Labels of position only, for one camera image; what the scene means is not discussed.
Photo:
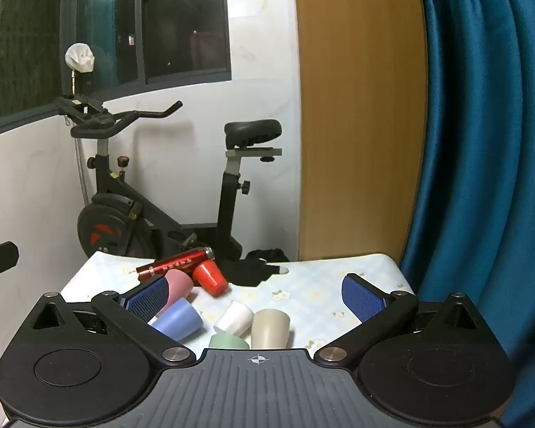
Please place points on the dark framed window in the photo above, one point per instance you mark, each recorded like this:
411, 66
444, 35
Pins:
183, 22

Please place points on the blue curtain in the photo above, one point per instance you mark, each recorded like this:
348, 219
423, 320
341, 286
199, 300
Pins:
486, 142

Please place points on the pink cup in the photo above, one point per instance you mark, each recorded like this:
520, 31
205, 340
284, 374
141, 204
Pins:
181, 285

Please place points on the red cup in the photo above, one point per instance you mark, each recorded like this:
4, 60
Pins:
210, 277

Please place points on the green cup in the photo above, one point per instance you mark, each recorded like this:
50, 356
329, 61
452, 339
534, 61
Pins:
227, 343

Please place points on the white cloth cap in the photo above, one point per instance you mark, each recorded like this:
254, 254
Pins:
80, 57

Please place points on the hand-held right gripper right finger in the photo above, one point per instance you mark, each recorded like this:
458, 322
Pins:
362, 298

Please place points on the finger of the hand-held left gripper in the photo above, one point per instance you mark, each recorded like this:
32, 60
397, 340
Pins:
0, 257

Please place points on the blue cup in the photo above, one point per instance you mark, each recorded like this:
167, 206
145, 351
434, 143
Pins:
178, 321

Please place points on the checked floral tablecloth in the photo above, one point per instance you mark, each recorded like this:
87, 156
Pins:
312, 294

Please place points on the white cup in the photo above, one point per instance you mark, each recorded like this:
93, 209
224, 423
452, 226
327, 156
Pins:
234, 319

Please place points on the black exercise bike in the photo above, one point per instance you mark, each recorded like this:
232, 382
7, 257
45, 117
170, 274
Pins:
224, 214

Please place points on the black glove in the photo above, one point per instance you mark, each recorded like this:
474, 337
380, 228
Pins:
249, 272

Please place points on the beige cup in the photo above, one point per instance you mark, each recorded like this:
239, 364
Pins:
271, 330

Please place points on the wooden cabinet panel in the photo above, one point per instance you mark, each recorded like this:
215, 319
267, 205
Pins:
361, 120

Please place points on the red metal bottle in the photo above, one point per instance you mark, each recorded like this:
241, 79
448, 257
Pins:
178, 261

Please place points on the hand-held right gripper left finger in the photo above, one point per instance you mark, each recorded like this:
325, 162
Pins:
149, 298

